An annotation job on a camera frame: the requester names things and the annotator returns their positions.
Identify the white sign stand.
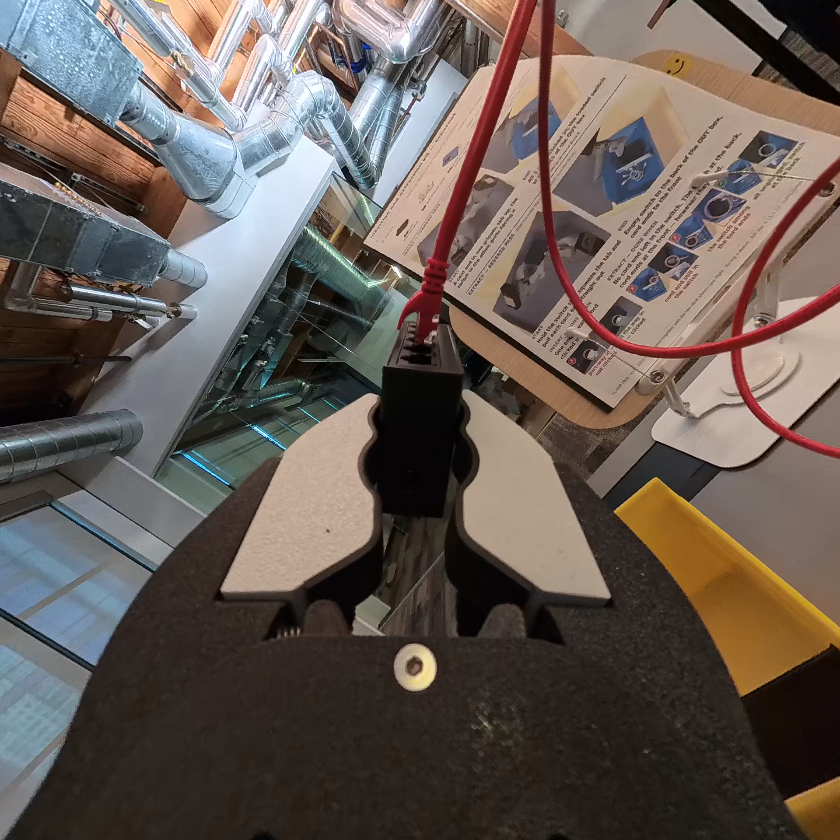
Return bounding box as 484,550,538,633
633,187,840,470

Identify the black network switch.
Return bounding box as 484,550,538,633
381,322,463,518

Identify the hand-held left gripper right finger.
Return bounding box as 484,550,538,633
446,390,613,636

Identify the dark table leg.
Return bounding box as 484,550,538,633
646,441,719,500

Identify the red ethernet cable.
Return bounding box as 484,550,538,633
397,0,840,460

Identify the silver spiral duct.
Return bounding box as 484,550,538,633
0,408,144,487

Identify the brown wooden rail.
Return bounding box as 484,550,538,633
449,0,595,60

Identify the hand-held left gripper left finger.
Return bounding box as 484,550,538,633
220,392,385,637

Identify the black-framed wooden table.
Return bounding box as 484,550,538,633
646,0,840,107

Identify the wooden board with instruction sheet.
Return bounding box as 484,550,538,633
363,51,840,429

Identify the yellow plastic bin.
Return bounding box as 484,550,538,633
613,477,840,840

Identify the shiny insulated pipe cluster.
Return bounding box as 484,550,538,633
105,0,454,132

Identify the silver elbow duct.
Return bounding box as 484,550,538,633
118,69,378,221

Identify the grey metal pipe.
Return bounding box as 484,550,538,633
3,279,198,329

